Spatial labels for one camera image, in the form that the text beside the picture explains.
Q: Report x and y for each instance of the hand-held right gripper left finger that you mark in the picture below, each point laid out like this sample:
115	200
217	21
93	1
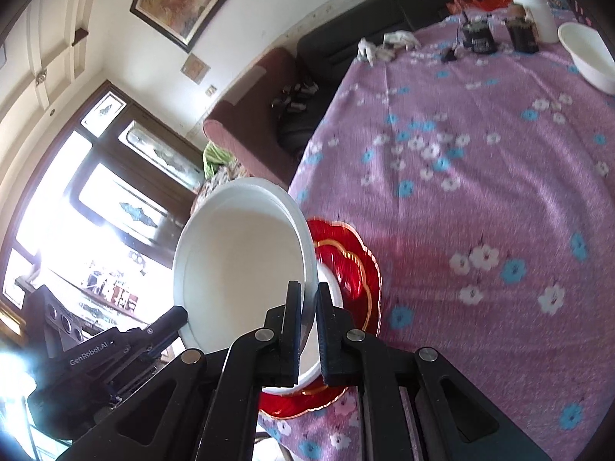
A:
290	336

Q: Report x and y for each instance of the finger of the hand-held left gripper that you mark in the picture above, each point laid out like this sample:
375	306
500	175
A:
166	322

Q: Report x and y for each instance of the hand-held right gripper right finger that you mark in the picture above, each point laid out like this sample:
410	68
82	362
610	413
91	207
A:
331	336

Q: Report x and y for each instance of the leaf patterned blanket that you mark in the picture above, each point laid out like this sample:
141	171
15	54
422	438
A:
226	175

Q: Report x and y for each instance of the wooden glass door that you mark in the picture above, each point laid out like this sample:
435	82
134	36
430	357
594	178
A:
91	173

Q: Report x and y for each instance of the green cloth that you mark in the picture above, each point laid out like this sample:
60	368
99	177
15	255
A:
216	156

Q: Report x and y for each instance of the brown armchair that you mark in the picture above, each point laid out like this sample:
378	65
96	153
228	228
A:
254	120

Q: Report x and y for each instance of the black gadgets on sofa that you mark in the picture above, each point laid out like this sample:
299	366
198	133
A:
295	96

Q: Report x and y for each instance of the square ceiling lamp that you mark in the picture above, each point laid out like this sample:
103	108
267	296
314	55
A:
42	77

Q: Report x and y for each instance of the black leather sofa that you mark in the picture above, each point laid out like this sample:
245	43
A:
360	14

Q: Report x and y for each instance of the black electronic device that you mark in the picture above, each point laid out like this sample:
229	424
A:
480	41

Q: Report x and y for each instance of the brown tape roll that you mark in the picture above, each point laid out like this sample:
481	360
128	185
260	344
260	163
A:
516	9

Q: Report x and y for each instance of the white plastic jar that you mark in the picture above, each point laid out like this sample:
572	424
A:
535	14

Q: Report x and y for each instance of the small framed wall plaque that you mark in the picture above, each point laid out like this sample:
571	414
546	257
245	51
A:
194	65

